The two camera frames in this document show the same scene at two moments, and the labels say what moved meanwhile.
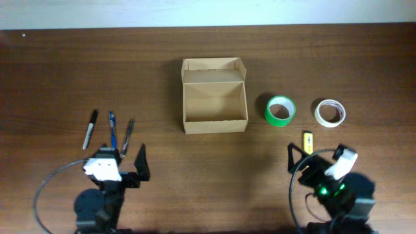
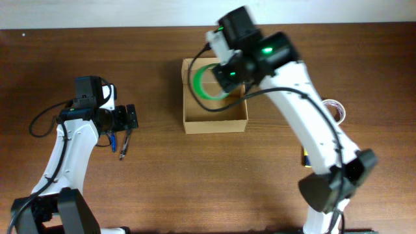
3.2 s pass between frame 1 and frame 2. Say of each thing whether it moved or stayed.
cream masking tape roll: stayed
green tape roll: moved
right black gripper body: moved
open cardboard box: stayed
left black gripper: moved
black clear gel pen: stayed
